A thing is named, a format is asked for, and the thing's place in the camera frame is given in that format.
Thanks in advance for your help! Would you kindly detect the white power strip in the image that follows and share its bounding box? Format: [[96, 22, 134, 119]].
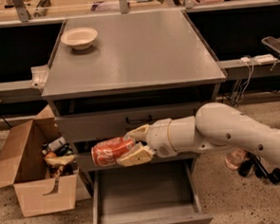
[[253, 54, 277, 65]]

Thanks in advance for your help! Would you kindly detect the red coke can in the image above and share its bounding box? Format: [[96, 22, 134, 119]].
[[91, 137, 135, 167]]

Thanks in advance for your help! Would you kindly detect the white bowl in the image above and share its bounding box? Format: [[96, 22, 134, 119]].
[[61, 27, 98, 50]]

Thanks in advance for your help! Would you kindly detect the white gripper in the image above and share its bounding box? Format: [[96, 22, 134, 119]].
[[117, 119, 177, 167]]

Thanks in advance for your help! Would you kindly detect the grey drawer cabinet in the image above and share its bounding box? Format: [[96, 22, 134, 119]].
[[36, 7, 236, 224]]

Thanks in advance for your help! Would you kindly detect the white bottle in box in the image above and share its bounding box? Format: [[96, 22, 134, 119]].
[[42, 137, 65, 155]]

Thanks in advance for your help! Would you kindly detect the grey open bottom drawer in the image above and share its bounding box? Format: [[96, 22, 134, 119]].
[[92, 159, 213, 224]]

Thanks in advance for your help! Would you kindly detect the clear plastic bottle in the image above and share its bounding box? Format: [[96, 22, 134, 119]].
[[225, 149, 248, 170]]

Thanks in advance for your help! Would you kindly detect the grey top drawer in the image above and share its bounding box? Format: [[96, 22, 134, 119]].
[[56, 102, 200, 142]]

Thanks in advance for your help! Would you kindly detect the black stand base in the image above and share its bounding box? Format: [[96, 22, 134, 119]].
[[234, 118, 280, 190]]

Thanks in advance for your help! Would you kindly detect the cardboard box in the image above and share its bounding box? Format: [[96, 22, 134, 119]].
[[0, 106, 77, 217]]

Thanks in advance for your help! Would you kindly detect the white power adapter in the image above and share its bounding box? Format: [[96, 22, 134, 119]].
[[240, 56, 251, 63]]

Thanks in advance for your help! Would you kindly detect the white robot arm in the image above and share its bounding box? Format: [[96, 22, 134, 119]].
[[118, 103, 280, 168]]

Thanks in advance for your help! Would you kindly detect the yellow snack bag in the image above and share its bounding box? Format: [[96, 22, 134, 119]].
[[44, 155, 74, 178]]

